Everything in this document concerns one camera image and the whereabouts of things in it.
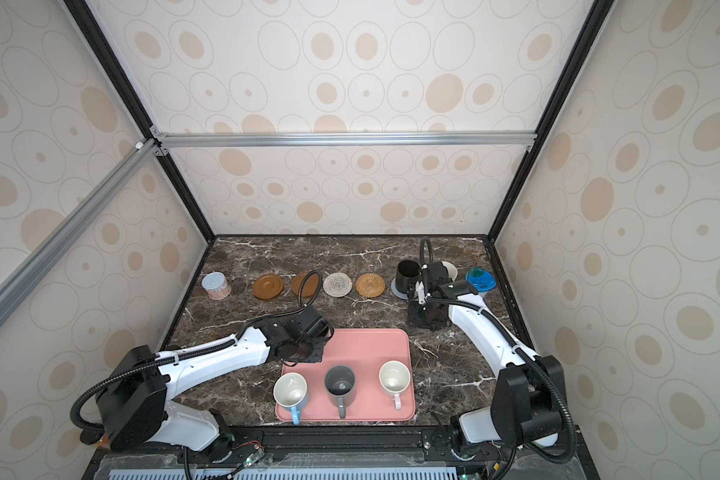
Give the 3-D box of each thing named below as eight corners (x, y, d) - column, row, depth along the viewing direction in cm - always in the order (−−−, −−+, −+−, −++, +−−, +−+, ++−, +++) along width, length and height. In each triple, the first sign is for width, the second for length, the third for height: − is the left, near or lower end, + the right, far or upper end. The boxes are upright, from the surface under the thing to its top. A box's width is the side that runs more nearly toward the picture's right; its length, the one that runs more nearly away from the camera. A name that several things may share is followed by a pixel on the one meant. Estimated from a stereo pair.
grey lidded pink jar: (206, 299, 104) (198, 289, 99) (212, 282, 108) (205, 272, 103) (227, 299, 104) (221, 289, 99) (233, 282, 108) (227, 272, 103)
